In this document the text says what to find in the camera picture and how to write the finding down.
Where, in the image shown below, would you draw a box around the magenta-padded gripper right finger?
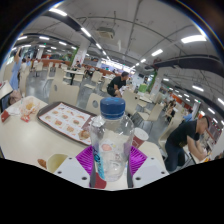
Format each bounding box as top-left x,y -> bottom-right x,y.
127,145 -> 170,188

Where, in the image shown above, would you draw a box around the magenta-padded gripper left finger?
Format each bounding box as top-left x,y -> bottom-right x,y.
53,145 -> 96,189

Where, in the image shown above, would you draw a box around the clear blue-capped water bottle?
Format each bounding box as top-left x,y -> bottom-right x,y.
89,96 -> 135,183

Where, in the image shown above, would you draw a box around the red paper cup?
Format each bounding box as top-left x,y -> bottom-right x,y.
131,127 -> 150,149

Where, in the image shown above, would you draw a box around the brown food tray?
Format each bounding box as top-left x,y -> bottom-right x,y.
36,101 -> 98,147

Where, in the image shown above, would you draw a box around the person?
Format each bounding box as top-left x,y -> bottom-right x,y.
164,99 -> 178,124
164,115 -> 213,173
9,46 -> 23,92
106,70 -> 130,98
182,111 -> 194,123

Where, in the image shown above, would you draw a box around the beige chair with hole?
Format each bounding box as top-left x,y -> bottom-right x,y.
48,81 -> 80,106
85,92 -> 105,116

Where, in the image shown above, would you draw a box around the group of beige chairs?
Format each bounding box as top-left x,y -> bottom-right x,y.
18,59 -> 183,148

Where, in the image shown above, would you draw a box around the clear bag with food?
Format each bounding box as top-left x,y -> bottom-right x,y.
18,96 -> 41,123

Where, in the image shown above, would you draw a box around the white paper sheet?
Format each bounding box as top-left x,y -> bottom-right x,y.
6,104 -> 22,117

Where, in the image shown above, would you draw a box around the neighbouring cream table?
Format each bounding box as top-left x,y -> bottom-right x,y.
0,79 -> 14,113

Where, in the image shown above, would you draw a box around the ceiling air conditioner unit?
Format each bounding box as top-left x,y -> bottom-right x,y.
96,27 -> 116,40

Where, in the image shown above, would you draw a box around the ceiling lights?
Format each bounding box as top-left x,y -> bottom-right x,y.
13,7 -> 224,126

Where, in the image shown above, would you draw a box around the cream mug brown handle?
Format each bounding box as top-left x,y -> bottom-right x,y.
37,153 -> 69,174

